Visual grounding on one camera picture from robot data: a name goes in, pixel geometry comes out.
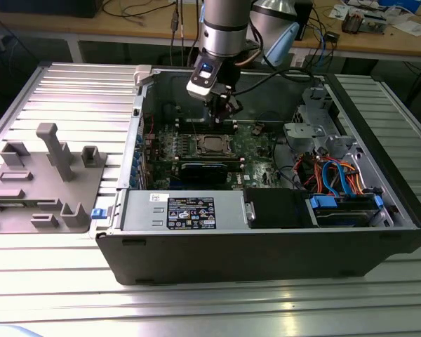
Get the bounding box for silver green CPU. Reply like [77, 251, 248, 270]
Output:
[203, 136, 227, 153]

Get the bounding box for grey case release latch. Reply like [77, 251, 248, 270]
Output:
[133, 65, 154, 87]

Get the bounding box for metal drive cage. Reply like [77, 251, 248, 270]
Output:
[283, 86, 368, 166]

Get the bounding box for small black tower box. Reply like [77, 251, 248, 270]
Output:
[296, 0, 314, 42]

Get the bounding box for black graphics card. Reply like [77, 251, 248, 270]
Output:
[178, 160, 229, 186]

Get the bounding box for green motherboard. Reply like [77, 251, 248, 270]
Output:
[142, 119, 288, 190]

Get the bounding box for wooden desk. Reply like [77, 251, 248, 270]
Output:
[0, 0, 421, 64]

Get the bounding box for open electronics module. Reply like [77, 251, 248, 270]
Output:
[340, 9, 389, 36]

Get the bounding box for silver power supply box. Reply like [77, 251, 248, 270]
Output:
[121, 189, 248, 232]

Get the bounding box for hard disk in blue carrier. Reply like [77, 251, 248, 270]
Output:
[307, 194, 385, 229]

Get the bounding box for black grey PC case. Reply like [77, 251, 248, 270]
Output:
[95, 66, 421, 287]

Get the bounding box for white papers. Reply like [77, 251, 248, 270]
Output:
[389, 19, 421, 38]

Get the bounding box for black equipment box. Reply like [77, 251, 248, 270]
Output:
[0, 0, 99, 19]

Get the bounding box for grey parts rack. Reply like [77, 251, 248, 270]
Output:
[0, 122, 108, 234]

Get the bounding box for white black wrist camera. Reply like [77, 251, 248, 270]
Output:
[186, 60, 222, 103]

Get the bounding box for black camera cable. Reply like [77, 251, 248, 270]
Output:
[231, 68, 326, 96]

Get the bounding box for black wire loop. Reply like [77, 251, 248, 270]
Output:
[270, 131, 305, 192]

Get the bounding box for blue flat wire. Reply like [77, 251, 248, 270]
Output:
[321, 158, 355, 197]

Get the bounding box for orange wire bundle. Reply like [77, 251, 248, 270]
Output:
[338, 160, 368, 194]

